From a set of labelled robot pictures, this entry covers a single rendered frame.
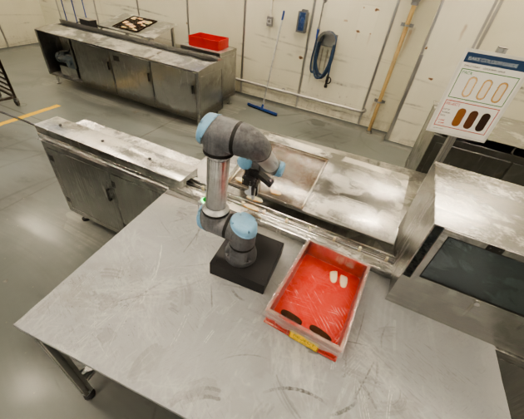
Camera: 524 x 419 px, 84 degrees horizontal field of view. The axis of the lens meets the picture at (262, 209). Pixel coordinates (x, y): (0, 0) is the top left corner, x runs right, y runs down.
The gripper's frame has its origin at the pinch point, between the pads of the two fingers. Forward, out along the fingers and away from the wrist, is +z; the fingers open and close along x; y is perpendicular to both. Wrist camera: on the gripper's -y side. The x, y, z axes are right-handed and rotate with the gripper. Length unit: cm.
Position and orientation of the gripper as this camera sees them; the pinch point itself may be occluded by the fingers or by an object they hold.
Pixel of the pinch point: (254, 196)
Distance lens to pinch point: 166.4
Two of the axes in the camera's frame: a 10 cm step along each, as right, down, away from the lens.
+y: -9.2, -3.1, 2.3
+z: -1.0, 7.6, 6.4
